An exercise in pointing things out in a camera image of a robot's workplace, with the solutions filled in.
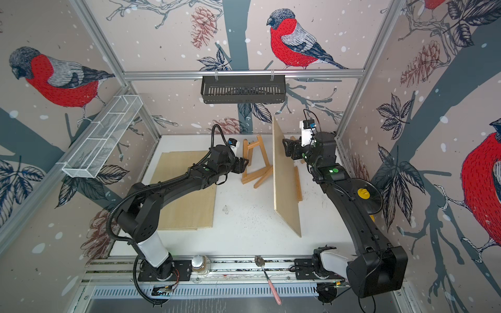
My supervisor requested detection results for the wooden easel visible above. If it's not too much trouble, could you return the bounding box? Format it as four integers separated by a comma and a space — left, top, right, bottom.
294, 166, 303, 202
290, 136, 306, 164
241, 135, 273, 189

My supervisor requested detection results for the plywood board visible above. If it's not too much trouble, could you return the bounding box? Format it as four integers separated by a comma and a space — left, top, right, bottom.
272, 118, 301, 237
194, 185, 217, 228
151, 151, 206, 231

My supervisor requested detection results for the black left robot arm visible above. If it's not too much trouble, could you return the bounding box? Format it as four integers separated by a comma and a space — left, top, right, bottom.
106, 144, 249, 280

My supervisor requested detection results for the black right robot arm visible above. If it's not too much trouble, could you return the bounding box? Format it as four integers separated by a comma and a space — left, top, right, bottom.
282, 132, 408, 298

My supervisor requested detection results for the black hanging basket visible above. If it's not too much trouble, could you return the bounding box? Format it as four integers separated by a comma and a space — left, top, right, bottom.
201, 75, 287, 104

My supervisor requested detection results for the black disc yellow knob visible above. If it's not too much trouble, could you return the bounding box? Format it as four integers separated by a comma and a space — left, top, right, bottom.
341, 178, 383, 222

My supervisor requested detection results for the small glass jar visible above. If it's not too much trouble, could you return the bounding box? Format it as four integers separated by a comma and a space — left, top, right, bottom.
191, 255, 210, 275

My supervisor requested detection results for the small circuit board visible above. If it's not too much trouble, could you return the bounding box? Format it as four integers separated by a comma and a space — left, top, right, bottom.
151, 285, 177, 297

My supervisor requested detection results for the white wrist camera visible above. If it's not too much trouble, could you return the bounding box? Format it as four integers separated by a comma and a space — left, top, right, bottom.
227, 138, 240, 151
300, 119, 317, 147

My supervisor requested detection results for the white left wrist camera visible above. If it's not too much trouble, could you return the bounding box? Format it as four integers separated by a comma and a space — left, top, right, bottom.
227, 138, 240, 151

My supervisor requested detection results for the spoon with pink handle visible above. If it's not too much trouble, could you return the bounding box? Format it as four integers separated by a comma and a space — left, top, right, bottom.
254, 256, 283, 305

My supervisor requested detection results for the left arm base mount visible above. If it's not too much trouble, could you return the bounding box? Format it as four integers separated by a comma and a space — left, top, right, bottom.
138, 260, 192, 282

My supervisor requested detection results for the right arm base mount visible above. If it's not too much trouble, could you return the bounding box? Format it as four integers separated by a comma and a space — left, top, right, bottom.
289, 258, 327, 280

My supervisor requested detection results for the white wire mesh basket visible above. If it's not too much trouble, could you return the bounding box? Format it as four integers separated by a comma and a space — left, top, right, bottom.
62, 95, 143, 178

